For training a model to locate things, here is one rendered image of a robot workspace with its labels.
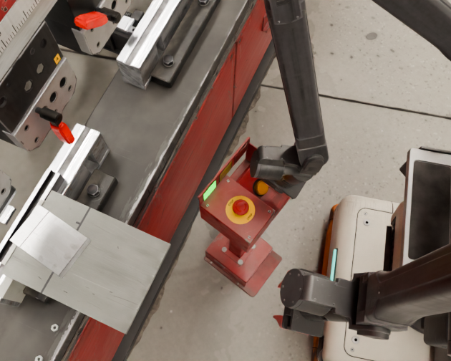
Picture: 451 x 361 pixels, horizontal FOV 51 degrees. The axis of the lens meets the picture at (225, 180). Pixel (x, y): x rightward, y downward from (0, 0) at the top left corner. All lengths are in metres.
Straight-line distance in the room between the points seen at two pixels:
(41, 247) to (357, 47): 1.84
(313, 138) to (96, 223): 0.44
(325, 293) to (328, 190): 1.38
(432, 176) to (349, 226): 0.77
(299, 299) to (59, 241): 0.49
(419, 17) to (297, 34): 0.18
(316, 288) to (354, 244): 1.04
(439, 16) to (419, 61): 1.69
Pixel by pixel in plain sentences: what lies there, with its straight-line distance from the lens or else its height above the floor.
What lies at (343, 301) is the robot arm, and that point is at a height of 1.20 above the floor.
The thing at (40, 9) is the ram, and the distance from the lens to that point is 0.73.
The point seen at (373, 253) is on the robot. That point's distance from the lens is 1.72.
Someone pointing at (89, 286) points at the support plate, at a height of 1.00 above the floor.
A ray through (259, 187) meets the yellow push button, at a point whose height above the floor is 0.73.
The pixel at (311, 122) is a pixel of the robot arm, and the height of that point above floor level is 1.13.
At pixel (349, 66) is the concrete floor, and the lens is 2.35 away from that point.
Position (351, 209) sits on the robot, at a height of 0.28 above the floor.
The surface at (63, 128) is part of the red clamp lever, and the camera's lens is 0.79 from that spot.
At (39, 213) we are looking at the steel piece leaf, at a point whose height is 1.00.
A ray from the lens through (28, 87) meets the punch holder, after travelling 0.75.
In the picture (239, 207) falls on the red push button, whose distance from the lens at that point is 1.12.
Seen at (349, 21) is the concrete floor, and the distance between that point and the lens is 2.50.
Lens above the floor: 1.88
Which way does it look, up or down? 70 degrees down
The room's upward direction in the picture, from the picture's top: 2 degrees clockwise
